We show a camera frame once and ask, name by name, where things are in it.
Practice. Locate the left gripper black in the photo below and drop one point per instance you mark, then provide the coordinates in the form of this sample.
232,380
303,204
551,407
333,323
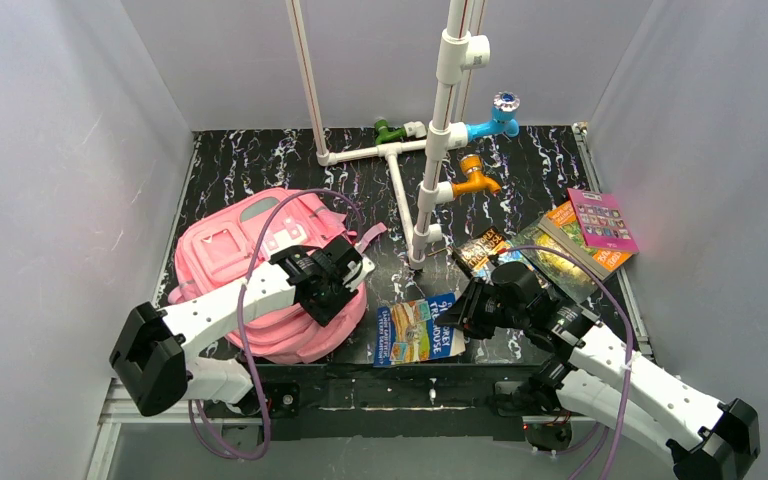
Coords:
326,291

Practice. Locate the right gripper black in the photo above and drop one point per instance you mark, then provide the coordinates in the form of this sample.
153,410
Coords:
471,312

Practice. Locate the blue 91-storey treehouse book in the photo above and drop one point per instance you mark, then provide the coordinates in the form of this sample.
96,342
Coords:
407,332

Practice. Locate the pink student backpack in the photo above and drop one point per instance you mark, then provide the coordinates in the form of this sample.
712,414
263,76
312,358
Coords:
219,248

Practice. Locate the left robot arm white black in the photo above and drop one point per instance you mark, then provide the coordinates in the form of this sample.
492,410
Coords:
157,353

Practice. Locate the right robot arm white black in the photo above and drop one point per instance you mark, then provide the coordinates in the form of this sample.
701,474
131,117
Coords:
591,371

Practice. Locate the dark treehouse book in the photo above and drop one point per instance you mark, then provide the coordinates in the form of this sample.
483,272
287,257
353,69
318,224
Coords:
473,256

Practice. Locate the green cover book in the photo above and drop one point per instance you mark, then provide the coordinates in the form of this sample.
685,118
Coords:
551,260

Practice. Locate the green pipe valve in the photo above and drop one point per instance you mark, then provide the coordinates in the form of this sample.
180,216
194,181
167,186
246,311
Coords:
384,133

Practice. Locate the orange tap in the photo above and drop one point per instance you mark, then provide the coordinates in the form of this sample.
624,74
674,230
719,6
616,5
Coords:
476,180

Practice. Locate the pink small book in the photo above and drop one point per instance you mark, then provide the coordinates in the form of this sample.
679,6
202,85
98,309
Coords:
601,222

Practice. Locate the blue tap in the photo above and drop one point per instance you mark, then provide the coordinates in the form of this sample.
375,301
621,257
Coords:
502,121

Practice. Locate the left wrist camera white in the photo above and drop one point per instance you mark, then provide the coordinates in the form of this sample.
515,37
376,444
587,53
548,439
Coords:
358,273

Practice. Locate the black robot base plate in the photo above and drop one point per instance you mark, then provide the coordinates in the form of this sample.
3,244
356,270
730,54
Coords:
423,400

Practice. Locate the white PVC pipe frame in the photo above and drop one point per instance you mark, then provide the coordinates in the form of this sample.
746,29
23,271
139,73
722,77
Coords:
459,51

